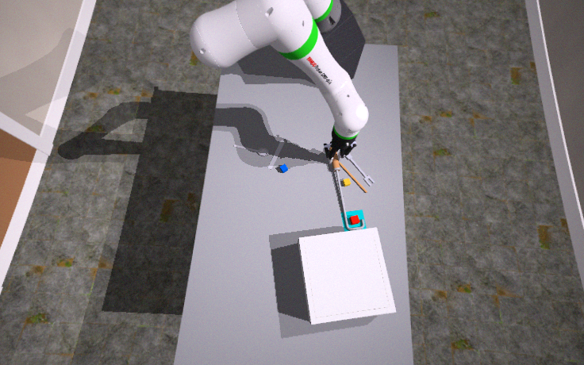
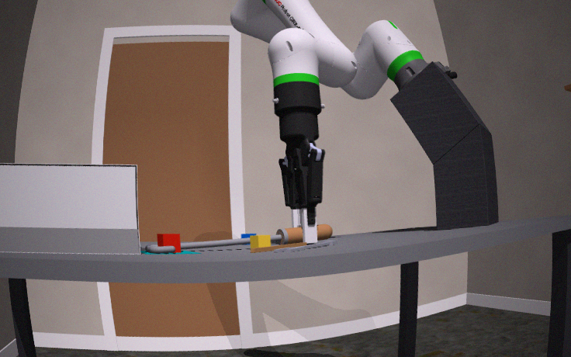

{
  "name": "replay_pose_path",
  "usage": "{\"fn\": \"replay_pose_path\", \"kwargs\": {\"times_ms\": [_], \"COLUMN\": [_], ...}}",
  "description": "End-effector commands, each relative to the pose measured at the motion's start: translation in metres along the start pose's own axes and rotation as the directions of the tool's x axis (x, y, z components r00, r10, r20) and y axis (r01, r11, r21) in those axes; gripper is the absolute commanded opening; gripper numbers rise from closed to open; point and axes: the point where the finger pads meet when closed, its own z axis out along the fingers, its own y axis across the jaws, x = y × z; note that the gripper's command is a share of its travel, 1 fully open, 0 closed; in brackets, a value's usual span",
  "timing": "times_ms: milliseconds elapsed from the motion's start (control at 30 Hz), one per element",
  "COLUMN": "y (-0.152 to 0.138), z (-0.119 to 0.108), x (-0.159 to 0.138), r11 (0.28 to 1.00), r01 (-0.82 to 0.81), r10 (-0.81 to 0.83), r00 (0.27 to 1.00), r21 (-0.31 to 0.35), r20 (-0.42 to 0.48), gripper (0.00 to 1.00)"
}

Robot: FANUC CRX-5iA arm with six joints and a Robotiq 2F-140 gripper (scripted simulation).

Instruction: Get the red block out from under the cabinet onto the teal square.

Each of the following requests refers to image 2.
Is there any yellow cube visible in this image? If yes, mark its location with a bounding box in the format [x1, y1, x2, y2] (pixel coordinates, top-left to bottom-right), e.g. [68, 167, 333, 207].
[250, 235, 271, 248]

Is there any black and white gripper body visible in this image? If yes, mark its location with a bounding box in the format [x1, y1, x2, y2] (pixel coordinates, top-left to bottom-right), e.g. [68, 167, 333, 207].
[279, 110, 319, 167]

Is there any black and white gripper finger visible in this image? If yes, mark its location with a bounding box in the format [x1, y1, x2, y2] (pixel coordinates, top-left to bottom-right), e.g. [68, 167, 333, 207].
[293, 143, 325, 243]
[279, 151, 303, 227]

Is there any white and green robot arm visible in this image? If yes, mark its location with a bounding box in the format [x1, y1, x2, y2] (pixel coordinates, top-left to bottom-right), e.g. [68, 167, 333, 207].
[230, 0, 430, 116]

